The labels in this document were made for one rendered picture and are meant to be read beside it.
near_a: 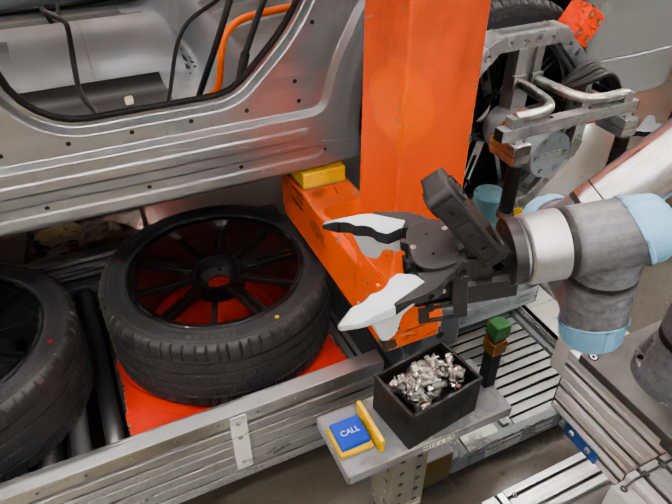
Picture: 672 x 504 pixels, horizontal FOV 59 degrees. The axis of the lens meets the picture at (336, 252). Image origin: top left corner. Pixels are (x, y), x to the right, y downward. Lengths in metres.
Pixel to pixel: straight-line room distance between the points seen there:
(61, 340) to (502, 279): 1.23
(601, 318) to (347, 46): 1.08
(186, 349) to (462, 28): 0.97
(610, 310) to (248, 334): 1.02
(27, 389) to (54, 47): 1.18
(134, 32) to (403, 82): 1.39
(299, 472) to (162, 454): 0.48
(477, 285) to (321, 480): 1.29
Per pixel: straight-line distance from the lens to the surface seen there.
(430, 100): 1.10
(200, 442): 1.55
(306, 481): 1.85
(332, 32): 1.59
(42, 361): 1.62
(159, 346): 1.56
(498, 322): 1.37
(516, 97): 1.68
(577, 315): 0.72
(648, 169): 0.79
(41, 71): 2.24
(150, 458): 1.56
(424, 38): 1.05
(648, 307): 2.62
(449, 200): 0.55
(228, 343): 1.52
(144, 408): 1.74
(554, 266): 0.63
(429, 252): 0.60
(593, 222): 0.64
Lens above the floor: 1.59
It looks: 38 degrees down
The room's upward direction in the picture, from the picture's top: straight up
